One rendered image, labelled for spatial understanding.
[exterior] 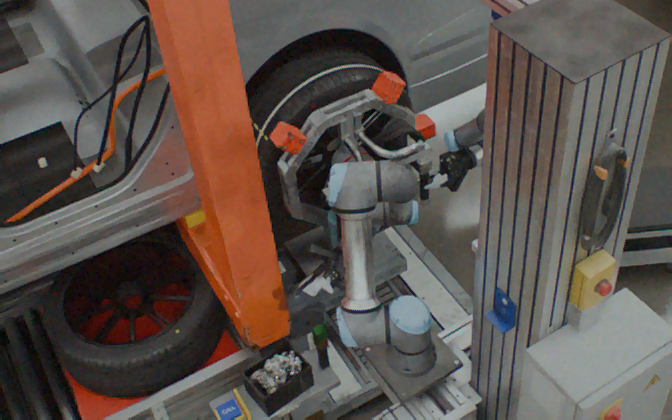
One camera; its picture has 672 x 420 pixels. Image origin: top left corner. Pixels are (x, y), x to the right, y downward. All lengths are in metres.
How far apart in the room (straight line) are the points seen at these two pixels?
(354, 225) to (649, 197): 1.78
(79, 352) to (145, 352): 0.24
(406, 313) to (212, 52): 0.90
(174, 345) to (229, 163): 0.96
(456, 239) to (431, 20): 1.18
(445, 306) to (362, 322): 1.28
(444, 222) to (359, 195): 1.80
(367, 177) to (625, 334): 0.77
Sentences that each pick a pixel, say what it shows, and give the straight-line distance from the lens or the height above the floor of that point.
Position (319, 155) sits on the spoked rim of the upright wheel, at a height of 0.87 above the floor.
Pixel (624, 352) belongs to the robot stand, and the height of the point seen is 1.23.
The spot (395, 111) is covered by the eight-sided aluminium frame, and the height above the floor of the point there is 1.02.
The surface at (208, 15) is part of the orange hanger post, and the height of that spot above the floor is 1.87.
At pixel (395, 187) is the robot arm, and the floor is 1.36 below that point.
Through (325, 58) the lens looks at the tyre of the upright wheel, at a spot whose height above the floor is 1.18.
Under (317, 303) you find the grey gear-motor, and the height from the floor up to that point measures 0.39.
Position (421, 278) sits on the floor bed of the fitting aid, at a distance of 3.84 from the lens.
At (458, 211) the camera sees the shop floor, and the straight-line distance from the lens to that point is 4.21.
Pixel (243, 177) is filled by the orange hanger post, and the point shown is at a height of 1.32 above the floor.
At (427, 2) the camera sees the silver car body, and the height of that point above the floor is 1.26.
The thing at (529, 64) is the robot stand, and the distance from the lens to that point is 1.77.
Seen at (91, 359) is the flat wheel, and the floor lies 0.50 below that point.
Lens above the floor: 3.05
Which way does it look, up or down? 45 degrees down
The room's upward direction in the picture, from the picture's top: 6 degrees counter-clockwise
